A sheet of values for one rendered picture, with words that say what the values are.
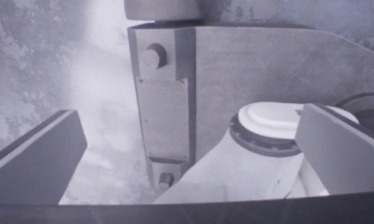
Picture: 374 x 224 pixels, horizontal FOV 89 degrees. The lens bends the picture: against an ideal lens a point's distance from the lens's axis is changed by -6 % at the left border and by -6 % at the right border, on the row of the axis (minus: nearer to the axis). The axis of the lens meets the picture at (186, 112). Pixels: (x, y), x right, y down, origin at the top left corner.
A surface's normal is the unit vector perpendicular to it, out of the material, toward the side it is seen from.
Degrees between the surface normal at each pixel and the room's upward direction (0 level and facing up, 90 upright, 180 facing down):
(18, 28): 0
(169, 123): 0
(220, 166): 90
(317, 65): 0
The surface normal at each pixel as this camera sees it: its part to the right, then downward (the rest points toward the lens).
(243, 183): -0.02, -0.88
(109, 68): -0.18, 0.47
